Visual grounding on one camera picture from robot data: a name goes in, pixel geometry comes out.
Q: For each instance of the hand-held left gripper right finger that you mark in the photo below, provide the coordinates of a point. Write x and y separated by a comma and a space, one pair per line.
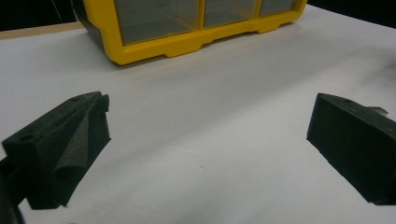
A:
355, 146

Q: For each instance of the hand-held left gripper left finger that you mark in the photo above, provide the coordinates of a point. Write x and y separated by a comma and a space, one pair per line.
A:
62, 146

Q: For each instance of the yellow and black organizer cabinet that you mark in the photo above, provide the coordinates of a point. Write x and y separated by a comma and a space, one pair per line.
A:
174, 46

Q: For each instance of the grid of clear drawers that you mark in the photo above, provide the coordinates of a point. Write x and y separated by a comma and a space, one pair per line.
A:
155, 18

